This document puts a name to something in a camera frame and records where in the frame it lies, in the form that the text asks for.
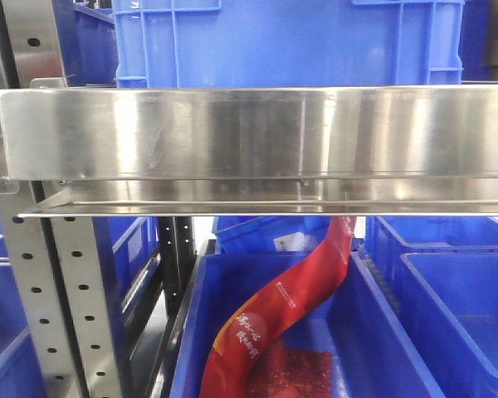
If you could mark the steel shelf front rail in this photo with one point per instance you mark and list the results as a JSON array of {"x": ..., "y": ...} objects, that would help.
[{"x": 338, "y": 151}]

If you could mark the blue bin rear centre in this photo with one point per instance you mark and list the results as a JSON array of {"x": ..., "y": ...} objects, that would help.
[{"x": 265, "y": 234}]

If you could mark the large blue bin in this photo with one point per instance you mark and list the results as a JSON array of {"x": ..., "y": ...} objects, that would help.
[{"x": 372, "y": 355}]

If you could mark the blue bin lower right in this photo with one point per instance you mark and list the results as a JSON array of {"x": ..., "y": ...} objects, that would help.
[{"x": 442, "y": 273}]

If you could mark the red snack package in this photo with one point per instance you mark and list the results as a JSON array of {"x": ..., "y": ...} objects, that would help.
[{"x": 274, "y": 308}]

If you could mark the steel shelf rack upright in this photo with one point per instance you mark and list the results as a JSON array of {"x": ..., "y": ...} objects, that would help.
[{"x": 64, "y": 266}]

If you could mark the blue crate on upper shelf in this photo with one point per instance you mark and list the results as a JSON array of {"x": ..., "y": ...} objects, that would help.
[{"x": 186, "y": 44}]

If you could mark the blue bin lower left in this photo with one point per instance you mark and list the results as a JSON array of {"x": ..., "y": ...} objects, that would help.
[{"x": 20, "y": 375}]

